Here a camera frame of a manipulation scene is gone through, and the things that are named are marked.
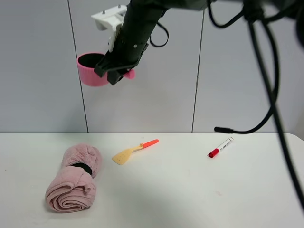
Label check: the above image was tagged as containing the rolled pink towel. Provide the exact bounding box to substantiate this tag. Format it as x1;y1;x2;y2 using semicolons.
45;144;102;213

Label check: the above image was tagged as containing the black cable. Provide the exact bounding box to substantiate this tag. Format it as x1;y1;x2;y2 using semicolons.
149;0;304;214

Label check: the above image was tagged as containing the yellow spatula orange handle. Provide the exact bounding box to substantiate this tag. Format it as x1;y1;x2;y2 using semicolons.
112;139;159;165

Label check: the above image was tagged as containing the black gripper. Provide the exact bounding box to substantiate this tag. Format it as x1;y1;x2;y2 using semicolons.
94;0;171;86

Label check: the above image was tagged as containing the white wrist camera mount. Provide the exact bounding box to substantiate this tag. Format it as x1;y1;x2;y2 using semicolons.
91;5;127;52

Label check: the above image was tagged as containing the pink toy saucepan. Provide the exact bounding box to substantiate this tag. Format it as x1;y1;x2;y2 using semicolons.
76;52;136;88

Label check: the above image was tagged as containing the red cap whiteboard marker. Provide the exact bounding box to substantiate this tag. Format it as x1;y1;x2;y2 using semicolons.
208;137;234;158

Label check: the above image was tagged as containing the black hair band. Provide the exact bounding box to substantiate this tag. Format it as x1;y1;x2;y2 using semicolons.
71;163;93;176

